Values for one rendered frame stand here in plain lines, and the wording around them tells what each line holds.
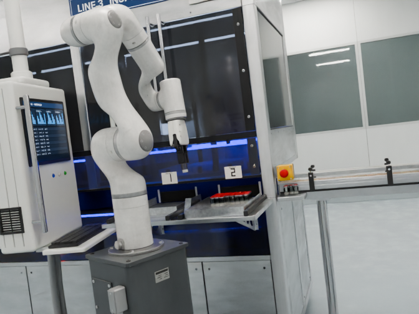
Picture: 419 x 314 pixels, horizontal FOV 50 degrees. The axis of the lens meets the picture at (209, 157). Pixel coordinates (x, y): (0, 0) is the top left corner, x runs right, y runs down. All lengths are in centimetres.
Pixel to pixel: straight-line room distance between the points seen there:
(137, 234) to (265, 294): 98
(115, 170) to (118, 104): 23
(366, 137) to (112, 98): 551
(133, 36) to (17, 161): 80
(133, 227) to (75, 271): 124
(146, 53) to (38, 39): 115
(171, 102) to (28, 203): 79
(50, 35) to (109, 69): 122
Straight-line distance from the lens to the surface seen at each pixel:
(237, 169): 220
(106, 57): 149
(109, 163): 156
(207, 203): 218
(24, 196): 211
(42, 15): 273
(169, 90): 177
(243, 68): 219
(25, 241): 215
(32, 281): 293
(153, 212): 210
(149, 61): 168
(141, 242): 154
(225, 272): 233
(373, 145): 673
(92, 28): 148
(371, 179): 225
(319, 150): 675
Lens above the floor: 122
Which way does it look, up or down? 3 degrees down
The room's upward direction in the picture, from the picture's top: 7 degrees counter-clockwise
